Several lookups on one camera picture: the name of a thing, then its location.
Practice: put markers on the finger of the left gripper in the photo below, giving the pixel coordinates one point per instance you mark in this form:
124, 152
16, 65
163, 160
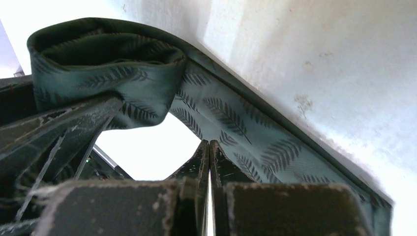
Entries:
67, 133

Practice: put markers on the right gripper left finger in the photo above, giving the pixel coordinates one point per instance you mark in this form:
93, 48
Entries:
175, 206

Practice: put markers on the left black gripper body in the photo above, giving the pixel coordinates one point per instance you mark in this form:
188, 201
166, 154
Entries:
17, 100

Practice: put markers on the dark green leaf tie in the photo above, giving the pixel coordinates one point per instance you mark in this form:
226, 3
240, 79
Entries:
156, 73

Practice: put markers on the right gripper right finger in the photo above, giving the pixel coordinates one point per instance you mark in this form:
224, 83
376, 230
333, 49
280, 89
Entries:
242, 207

